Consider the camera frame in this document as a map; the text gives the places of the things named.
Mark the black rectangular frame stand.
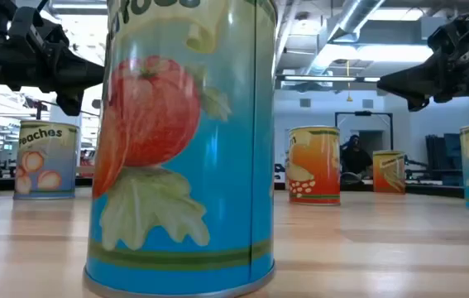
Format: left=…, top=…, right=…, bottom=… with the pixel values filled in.
left=334, top=110, right=395, bottom=166

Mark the peaches label tin can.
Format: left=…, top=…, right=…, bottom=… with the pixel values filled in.
left=12, top=119, right=81, bottom=201

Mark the dark blue cabinet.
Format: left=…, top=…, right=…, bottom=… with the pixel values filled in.
left=424, top=132, right=465, bottom=187

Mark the long ceiling light fixture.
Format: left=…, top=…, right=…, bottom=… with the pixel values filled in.
left=277, top=74, right=358, bottom=83

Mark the black boom pole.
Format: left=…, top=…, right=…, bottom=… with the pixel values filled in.
left=22, top=97, right=101, bottom=121

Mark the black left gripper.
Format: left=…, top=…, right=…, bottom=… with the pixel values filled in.
left=8, top=6, right=105, bottom=117

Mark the orange label tin can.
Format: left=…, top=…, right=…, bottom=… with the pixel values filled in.
left=285, top=125, right=342, bottom=207
left=372, top=149, right=407, bottom=195

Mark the silver ceiling duct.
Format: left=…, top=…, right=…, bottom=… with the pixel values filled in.
left=304, top=0, right=386, bottom=75

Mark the person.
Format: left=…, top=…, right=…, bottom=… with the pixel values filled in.
left=340, top=134, right=375, bottom=185

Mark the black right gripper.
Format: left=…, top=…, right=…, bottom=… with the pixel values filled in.
left=376, top=16, right=469, bottom=112

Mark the yellow hanging cord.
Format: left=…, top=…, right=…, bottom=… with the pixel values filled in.
left=345, top=60, right=354, bottom=103

